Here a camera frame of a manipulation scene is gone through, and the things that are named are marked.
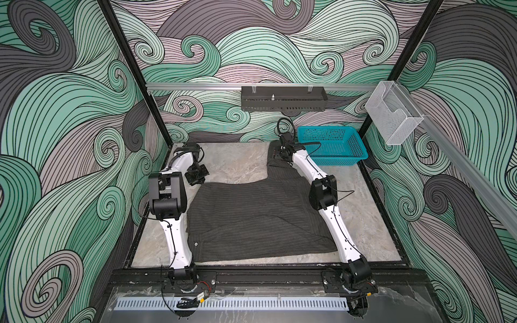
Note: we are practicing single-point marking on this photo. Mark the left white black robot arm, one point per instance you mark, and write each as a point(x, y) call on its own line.
point(168, 203)

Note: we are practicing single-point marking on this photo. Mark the aluminium right wall rail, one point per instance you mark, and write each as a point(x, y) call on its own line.
point(441, 124)

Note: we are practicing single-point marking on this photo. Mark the dark pinstriped long sleeve shirt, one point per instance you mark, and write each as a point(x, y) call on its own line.
point(267, 218)

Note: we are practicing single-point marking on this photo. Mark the teal plastic basket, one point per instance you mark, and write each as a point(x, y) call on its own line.
point(332, 145)

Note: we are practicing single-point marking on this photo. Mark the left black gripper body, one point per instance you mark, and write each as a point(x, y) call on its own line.
point(196, 174)

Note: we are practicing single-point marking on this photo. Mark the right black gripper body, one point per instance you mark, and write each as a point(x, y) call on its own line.
point(281, 153)

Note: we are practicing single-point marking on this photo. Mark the white slotted cable duct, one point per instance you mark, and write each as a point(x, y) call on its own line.
point(236, 303)

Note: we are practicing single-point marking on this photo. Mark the black perforated wall tray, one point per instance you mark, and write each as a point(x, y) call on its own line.
point(284, 99)

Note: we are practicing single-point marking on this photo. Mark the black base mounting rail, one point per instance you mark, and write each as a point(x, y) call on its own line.
point(331, 278)

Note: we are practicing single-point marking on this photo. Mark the aluminium back wall rail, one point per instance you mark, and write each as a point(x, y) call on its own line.
point(204, 86)

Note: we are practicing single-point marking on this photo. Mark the clear plastic wall bin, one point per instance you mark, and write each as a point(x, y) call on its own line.
point(394, 112)

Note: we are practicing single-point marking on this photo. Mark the black frame post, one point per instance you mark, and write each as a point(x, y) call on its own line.
point(123, 44)
point(409, 50)

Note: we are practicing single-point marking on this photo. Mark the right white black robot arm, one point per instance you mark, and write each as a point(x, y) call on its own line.
point(324, 199)

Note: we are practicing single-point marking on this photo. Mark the right black frame post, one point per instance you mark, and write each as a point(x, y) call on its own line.
point(409, 50)

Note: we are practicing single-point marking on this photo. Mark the left black frame post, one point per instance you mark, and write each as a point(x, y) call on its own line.
point(123, 44)

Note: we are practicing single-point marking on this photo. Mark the aluminium wall rail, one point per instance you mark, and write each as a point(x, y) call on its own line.
point(441, 124)
point(204, 86)

